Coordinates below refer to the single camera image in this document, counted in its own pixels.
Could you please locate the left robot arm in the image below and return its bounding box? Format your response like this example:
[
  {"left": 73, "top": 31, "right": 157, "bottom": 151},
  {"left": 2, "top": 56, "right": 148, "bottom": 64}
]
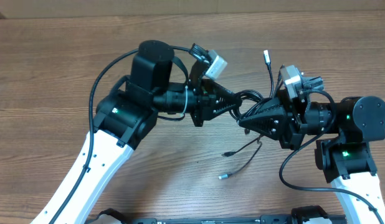
[{"left": 34, "top": 40, "right": 242, "bottom": 223}]

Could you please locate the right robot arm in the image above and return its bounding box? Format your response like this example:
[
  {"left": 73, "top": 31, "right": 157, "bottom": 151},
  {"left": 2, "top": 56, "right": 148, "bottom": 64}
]
[{"left": 238, "top": 90, "right": 385, "bottom": 223}]

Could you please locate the black cable bundle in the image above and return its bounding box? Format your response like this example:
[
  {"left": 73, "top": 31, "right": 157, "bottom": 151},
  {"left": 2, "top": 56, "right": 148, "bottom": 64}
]
[{"left": 217, "top": 49, "right": 285, "bottom": 180}]

